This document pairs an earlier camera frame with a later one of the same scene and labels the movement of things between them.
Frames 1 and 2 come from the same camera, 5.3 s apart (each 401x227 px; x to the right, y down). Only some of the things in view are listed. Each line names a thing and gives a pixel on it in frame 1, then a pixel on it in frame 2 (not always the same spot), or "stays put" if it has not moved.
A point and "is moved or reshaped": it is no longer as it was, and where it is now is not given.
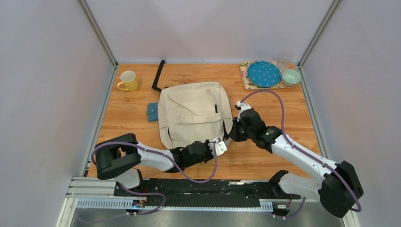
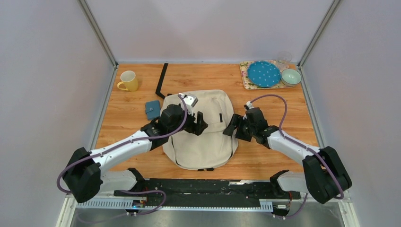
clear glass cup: x=283 y=58 stays put
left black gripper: x=206 y=144 to x=198 y=127
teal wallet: x=152 y=112 stays put
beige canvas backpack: x=194 y=112 is moved or reshaped
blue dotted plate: x=264 y=74 stays put
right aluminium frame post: x=319 y=32 stays put
